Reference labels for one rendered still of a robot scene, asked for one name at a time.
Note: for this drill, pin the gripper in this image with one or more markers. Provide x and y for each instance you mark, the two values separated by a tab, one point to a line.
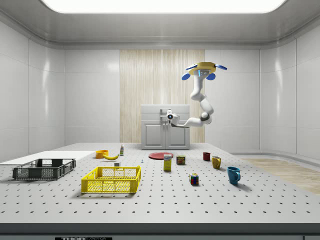
164	117

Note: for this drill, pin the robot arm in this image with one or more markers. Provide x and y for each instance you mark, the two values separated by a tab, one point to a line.
206	105

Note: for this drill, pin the white cabinet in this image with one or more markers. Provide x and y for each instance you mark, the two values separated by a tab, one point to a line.
155	135

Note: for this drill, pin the red plate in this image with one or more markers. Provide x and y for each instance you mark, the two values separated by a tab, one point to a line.
157	156

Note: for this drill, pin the flat-sided can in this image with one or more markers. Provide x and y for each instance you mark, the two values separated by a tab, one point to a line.
180	160

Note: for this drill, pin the yellow box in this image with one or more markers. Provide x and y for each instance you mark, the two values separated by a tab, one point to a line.
167	163

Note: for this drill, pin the small white bottle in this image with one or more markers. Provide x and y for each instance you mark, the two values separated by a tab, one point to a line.
122	151

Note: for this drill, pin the red mug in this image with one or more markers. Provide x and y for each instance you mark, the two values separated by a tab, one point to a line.
206	156

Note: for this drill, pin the drone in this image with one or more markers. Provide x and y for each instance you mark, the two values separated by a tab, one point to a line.
203	65

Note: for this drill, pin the grey cube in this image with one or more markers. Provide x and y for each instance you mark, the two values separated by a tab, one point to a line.
117	164

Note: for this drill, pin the banana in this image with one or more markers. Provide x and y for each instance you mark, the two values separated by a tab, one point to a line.
110	157

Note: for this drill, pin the puzzle cube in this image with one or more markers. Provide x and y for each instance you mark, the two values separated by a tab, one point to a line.
194	179

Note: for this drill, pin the yellow mug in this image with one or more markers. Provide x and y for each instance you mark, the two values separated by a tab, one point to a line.
215	163

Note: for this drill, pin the yellow bowl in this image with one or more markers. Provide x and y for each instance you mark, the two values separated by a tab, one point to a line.
100	153

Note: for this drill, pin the yellow basket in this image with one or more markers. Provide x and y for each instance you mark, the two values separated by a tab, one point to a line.
110	186

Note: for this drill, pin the blue mug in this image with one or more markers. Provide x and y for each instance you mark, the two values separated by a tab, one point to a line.
233	176

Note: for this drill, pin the white board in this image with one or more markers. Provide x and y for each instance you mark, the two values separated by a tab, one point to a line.
37	156

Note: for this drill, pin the dark grey basket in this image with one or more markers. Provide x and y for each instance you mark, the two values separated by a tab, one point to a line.
37	172

